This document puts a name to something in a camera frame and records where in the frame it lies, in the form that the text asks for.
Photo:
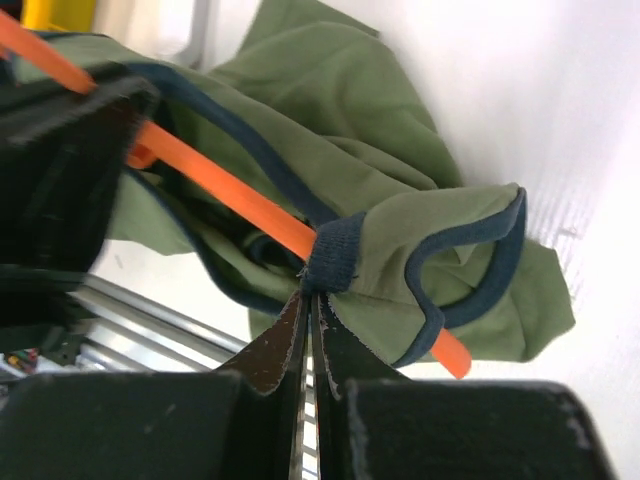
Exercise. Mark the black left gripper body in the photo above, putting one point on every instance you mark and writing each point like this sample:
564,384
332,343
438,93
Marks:
62,155

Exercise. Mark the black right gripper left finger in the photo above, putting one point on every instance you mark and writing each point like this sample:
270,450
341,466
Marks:
243,420

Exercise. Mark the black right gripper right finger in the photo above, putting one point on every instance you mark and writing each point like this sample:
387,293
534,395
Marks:
375,423

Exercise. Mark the orange plastic hanger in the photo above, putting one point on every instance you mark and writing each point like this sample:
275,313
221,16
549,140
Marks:
155,142

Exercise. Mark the olive green tank top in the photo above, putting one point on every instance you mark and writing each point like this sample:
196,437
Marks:
316,113

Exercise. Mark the yellow plastic bin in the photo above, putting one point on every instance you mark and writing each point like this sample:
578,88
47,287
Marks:
58,15

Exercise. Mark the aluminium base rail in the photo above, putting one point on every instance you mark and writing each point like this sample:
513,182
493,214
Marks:
130,334

